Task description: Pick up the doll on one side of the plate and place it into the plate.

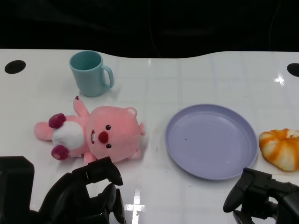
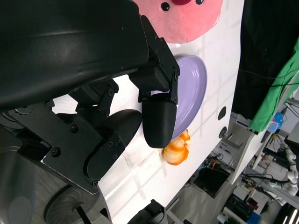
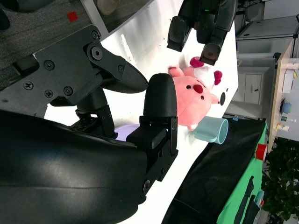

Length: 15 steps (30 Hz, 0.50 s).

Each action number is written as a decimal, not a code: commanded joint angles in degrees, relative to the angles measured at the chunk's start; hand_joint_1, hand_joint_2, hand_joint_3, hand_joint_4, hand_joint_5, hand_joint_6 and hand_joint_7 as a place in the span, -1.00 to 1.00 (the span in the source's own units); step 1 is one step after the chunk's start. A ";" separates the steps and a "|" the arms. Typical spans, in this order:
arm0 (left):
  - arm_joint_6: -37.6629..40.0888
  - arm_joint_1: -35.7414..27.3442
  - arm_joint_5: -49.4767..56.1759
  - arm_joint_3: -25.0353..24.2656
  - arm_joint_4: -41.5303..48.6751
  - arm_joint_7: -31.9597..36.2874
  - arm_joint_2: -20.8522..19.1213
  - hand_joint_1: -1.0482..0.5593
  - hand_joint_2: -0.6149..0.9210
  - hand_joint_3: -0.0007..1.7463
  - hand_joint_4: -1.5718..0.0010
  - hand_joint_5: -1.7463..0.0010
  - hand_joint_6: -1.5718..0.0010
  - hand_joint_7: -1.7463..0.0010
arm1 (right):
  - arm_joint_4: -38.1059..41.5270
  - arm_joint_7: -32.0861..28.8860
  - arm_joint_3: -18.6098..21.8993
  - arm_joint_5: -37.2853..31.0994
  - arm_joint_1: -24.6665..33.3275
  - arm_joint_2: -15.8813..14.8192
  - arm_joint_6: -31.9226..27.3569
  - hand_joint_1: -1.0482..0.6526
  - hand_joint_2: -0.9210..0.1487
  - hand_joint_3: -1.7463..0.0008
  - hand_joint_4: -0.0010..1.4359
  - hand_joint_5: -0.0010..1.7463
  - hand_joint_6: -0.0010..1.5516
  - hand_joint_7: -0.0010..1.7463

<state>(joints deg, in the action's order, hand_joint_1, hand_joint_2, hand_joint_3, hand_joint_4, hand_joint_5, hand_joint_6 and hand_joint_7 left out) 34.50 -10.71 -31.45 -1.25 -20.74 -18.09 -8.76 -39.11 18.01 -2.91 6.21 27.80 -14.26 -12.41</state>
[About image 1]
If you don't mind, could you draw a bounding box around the lavender plastic plate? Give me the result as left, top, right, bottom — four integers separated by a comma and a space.
164, 104, 259, 181

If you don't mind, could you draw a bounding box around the orange striped bread bun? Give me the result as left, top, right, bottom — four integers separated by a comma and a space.
258, 128, 299, 172

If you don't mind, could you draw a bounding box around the black table cable grommet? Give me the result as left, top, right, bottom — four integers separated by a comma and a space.
286, 62, 299, 77
4, 60, 26, 75

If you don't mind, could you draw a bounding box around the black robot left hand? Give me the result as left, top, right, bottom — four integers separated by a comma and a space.
38, 156, 127, 224

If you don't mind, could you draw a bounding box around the teal plastic mug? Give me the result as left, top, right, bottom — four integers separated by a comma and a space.
69, 50, 115, 98

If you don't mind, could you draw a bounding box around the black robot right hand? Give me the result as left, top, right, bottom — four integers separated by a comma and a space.
223, 167, 299, 224

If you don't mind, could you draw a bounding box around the pink plush doll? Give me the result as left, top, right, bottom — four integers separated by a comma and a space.
34, 96, 146, 164

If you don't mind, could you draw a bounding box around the black backdrop cloth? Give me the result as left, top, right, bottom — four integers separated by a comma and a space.
0, 0, 299, 59

